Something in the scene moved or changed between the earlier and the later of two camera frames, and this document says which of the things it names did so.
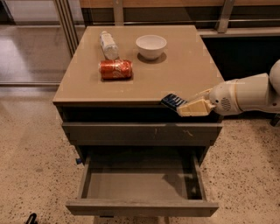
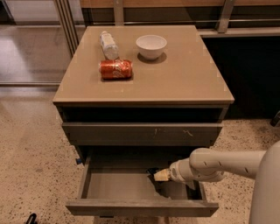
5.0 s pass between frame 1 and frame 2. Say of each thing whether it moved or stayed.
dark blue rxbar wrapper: moved
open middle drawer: stayed
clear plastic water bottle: stayed
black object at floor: stayed
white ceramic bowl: stayed
